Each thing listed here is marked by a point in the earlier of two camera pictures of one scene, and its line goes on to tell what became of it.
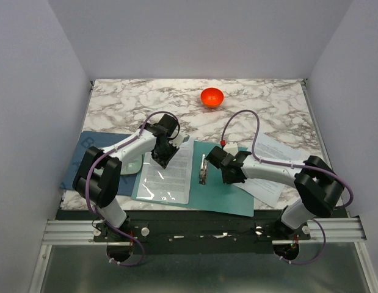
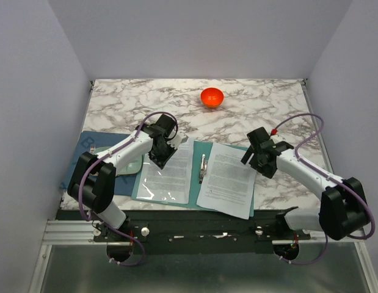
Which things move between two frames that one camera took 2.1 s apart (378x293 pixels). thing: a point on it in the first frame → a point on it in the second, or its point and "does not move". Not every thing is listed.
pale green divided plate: (131, 166) does not move
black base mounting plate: (210, 232) does not move
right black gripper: (225, 180) → (267, 171)
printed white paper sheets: (269, 148) → (226, 184)
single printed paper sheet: (171, 184) does not move
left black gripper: (164, 162) does not move
